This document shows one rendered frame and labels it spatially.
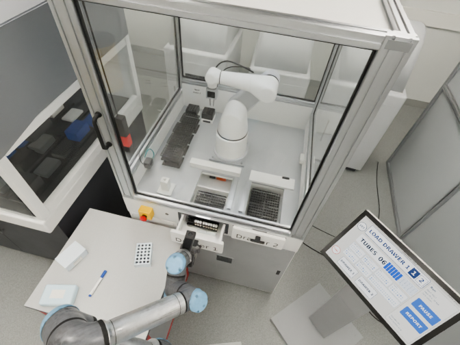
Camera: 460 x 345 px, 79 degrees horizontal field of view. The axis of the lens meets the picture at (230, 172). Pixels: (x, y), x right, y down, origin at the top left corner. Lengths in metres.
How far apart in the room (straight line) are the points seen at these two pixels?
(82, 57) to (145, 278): 1.08
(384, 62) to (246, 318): 1.94
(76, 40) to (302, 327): 2.17
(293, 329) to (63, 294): 1.53
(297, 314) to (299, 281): 0.27
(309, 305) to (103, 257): 1.53
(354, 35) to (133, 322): 1.02
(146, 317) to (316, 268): 1.81
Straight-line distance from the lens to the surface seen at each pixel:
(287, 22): 0.82
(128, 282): 1.64
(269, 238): 1.55
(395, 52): 0.87
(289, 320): 2.36
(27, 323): 2.64
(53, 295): 1.70
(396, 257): 1.46
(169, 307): 1.06
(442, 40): 4.51
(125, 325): 1.00
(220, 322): 2.32
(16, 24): 1.48
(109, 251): 1.74
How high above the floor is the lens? 2.27
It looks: 49 degrees down
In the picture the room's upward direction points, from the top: 6 degrees clockwise
